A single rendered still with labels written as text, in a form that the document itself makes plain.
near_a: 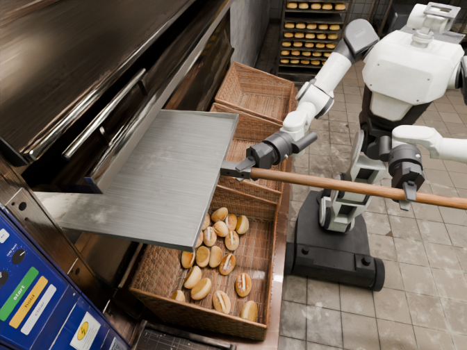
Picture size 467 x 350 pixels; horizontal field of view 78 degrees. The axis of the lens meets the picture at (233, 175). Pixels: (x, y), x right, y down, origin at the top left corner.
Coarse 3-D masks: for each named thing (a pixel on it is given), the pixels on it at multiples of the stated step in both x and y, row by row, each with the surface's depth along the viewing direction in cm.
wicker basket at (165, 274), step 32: (224, 192) 135; (256, 224) 144; (160, 256) 113; (256, 256) 131; (128, 288) 95; (160, 288) 111; (224, 288) 121; (256, 288) 121; (192, 320) 106; (224, 320) 99; (256, 320) 112
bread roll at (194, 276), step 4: (192, 268) 122; (196, 268) 121; (192, 272) 119; (196, 272) 119; (200, 272) 121; (188, 276) 119; (192, 276) 118; (196, 276) 119; (200, 276) 121; (188, 280) 117; (192, 280) 117; (196, 280) 118; (200, 280) 121; (184, 284) 118; (188, 284) 117; (192, 284) 118; (188, 288) 118
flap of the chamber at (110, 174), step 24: (216, 0) 133; (192, 24) 111; (216, 24) 112; (168, 48) 96; (144, 96) 73; (168, 96) 75; (120, 120) 66; (144, 120) 64; (96, 144) 60; (48, 168) 57; (72, 168) 55; (120, 168) 56; (72, 192) 53; (96, 192) 52
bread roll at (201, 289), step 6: (198, 282) 119; (204, 282) 117; (210, 282) 118; (192, 288) 117; (198, 288) 115; (204, 288) 115; (210, 288) 117; (192, 294) 114; (198, 294) 114; (204, 294) 115
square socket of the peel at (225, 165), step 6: (222, 162) 84; (228, 162) 84; (234, 162) 84; (222, 168) 83; (228, 168) 82; (234, 168) 82; (222, 174) 84; (228, 174) 84; (234, 174) 83; (240, 174) 83; (246, 174) 82
